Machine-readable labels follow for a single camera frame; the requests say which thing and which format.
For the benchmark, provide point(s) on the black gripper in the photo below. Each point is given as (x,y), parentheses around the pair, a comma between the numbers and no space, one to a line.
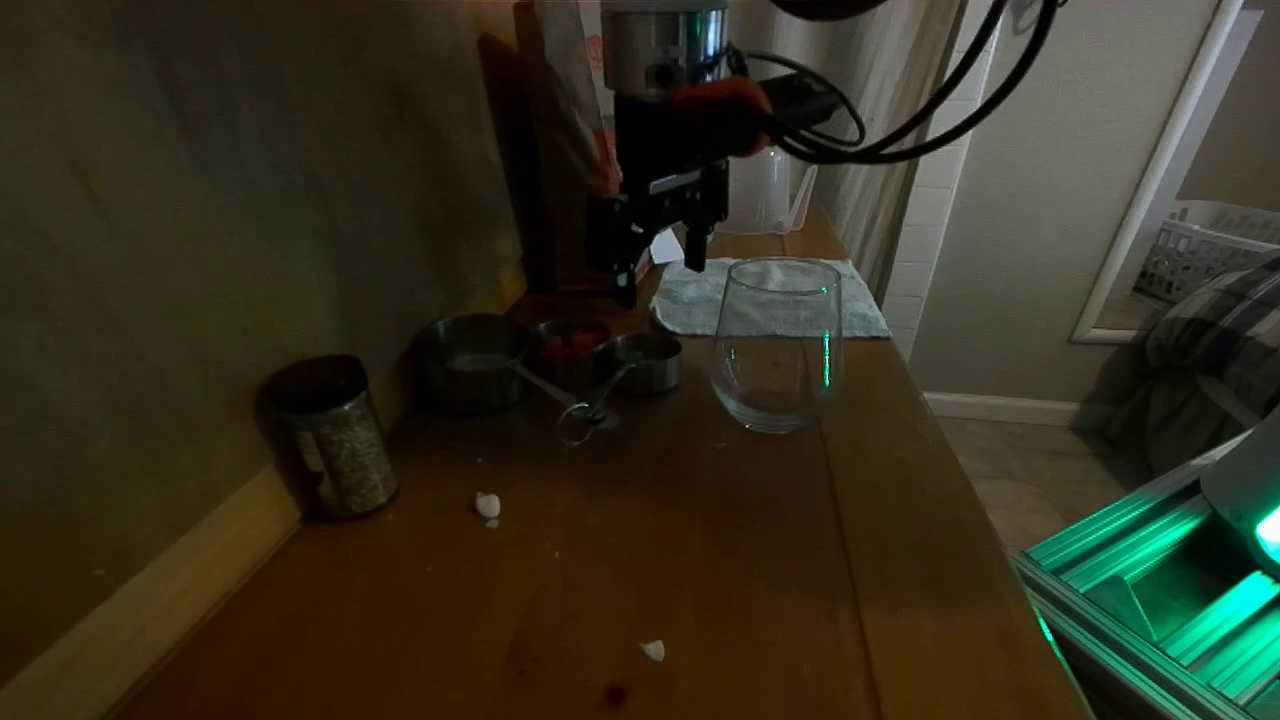
(665,154)

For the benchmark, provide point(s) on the white cloth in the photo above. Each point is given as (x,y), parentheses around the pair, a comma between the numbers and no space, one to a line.
(694,308)

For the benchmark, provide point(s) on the small metal measuring cup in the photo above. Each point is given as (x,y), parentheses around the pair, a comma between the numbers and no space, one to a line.
(649,360)

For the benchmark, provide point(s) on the metal measuring cup red contents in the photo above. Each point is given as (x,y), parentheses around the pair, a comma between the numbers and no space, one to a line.
(568,350)

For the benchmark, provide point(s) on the brown paper bag white label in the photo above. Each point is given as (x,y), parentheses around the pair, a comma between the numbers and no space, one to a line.
(555,162)

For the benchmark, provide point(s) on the metal measuring spoon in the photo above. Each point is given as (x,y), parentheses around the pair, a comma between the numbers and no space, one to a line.
(591,413)

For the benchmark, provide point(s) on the small white crumb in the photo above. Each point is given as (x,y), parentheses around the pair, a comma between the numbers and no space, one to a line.
(488,507)
(654,649)

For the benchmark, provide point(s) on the metal tin can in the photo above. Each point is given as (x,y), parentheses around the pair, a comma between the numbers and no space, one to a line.
(343,453)

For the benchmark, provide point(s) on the wooden back board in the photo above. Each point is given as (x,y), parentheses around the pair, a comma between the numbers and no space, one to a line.
(203,264)

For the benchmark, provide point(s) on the white framed mirror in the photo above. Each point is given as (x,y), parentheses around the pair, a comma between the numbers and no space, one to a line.
(1156,172)

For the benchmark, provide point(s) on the grey striped blanket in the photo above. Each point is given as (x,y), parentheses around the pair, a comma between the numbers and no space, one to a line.
(1184,372)

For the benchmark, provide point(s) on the white laundry basket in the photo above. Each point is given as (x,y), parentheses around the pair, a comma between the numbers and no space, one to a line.
(1205,244)

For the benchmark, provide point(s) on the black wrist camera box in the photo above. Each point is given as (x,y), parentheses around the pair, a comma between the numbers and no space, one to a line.
(786,105)

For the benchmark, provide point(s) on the white door frame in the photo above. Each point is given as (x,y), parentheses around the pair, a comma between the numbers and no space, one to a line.
(933,226)

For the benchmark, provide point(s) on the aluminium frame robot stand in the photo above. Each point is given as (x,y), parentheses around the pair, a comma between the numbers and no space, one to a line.
(1146,585)

